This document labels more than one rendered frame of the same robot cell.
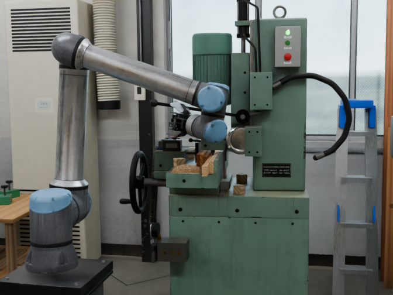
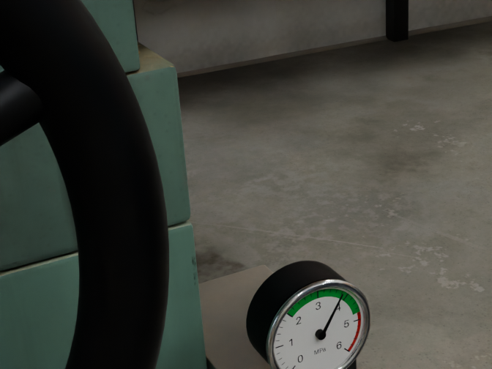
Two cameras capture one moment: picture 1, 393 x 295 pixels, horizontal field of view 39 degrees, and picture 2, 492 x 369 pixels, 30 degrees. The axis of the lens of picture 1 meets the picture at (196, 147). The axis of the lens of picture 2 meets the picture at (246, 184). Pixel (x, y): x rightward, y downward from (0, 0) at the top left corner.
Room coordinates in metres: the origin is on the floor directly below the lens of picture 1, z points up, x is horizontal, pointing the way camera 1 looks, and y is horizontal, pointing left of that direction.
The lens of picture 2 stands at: (2.48, 0.51, 0.93)
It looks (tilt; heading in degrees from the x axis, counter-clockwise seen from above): 24 degrees down; 238
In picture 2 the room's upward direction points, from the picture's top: 4 degrees counter-clockwise
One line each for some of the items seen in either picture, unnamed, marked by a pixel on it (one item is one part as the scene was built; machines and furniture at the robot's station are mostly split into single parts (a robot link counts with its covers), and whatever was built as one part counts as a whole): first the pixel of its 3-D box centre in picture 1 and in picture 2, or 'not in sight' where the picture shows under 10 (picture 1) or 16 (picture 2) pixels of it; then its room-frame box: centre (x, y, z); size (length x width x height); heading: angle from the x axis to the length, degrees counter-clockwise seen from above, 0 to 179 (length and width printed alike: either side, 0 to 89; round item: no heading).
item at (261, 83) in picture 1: (261, 91); not in sight; (2.28, -0.27, 1.23); 0.09 x 0.08 x 0.15; 83
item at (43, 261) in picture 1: (51, 251); not in sight; (1.98, 0.53, 0.65); 0.19 x 0.19 x 0.10
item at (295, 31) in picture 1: (287, 47); not in sight; (2.28, -0.37, 1.40); 0.10 x 0.06 x 0.16; 83
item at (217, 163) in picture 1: (221, 156); not in sight; (2.48, -0.11, 0.93); 0.60 x 0.02 x 0.06; 173
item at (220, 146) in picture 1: (217, 143); not in sight; (2.46, -0.09, 0.99); 0.14 x 0.07 x 0.09; 83
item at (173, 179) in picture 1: (190, 168); not in sight; (2.50, 0.03, 0.87); 0.61 x 0.30 x 0.06; 173
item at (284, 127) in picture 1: (279, 105); not in sight; (2.43, -0.36, 1.16); 0.22 x 0.22 x 0.72; 83
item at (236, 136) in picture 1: (240, 140); not in sight; (2.32, -0.19, 1.02); 0.12 x 0.03 x 0.12; 83
